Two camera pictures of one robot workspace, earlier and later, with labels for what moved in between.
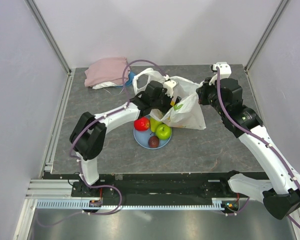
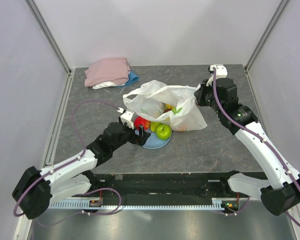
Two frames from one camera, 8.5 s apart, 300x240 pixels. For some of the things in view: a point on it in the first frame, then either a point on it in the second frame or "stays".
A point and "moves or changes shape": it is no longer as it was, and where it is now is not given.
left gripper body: x=163 y=103 → x=135 y=138
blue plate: x=142 y=138 stays
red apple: x=141 y=124 stays
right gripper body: x=210 y=91 stays
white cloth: x=105 y=84 stays
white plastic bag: x=186 y=113 moves or changes shape
